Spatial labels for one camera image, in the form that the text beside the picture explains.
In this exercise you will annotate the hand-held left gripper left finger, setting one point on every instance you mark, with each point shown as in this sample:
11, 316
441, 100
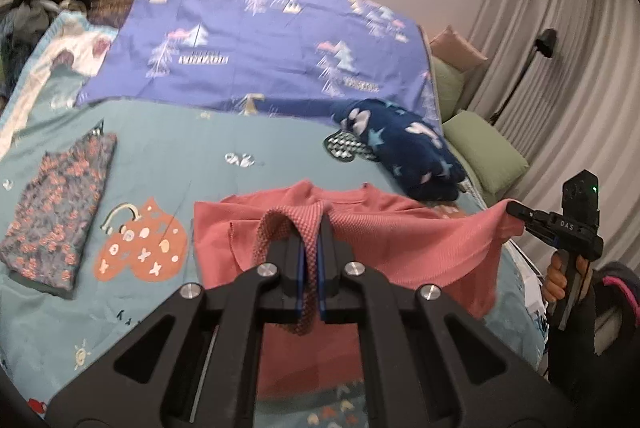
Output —
298, 280

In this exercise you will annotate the folded floral garment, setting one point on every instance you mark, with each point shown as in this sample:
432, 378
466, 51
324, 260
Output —
60, 213

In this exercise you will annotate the white patterned quilt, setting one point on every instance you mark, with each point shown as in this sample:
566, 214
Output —
60, 52

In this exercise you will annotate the purple tree print cloth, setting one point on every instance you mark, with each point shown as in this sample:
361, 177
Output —
250, 47

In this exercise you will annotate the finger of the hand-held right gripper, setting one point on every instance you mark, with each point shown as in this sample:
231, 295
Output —
540, 235
525, 213

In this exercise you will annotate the large green pillow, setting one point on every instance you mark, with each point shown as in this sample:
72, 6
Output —
487, 152

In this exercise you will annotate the small green pillow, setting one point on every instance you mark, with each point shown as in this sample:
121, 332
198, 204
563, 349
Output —
447, 87

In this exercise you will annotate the person's right forearm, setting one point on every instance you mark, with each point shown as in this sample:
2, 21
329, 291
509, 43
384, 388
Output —
610, 308

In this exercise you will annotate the pink pillow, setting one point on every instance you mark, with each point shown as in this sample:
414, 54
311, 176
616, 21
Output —
457, 47

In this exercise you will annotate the teal printed bed sheet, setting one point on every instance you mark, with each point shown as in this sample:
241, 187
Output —
200, 142

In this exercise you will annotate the navy star fleece garment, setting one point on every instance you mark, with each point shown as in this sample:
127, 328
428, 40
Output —
415, 152

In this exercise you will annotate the pile of dark clothes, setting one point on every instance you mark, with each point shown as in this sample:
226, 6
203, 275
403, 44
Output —
35, 17

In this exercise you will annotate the pink knit top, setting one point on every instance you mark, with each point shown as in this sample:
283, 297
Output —
400, 248

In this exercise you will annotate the grey pleated curtain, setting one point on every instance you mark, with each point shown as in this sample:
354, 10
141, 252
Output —
575, 57

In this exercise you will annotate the white paper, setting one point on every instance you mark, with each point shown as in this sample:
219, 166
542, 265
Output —
535, 290

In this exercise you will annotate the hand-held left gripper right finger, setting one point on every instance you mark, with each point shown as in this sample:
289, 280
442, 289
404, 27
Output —
321, 268

